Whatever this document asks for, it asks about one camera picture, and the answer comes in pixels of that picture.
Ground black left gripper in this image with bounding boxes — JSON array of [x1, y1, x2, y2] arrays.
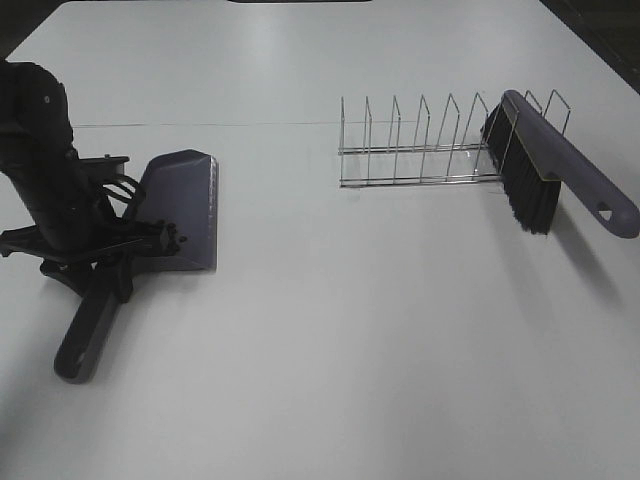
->
[[1, 199, 171, 304]]

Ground purple plastic dustpan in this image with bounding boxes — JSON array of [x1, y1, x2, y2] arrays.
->
[[54, 150, 220, 384]]

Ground purple brush black bristles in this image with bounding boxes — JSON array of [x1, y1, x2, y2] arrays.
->
[[481, 90, 639, 239]]

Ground pile of coffee beans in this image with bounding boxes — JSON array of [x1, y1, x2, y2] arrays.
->
[[160, 223, 188, 256]]

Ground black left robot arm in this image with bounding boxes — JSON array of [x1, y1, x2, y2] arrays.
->
[[1, 60, 175, 303]]

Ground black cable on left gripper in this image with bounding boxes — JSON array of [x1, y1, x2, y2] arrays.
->
[[99, 175, 144, 214]]

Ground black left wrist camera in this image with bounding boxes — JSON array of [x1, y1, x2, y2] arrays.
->
[[80, 155, 130, 182]]

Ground chrome wire dish rack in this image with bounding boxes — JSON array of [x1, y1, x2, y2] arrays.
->
[[338, 89, 573, 189]]

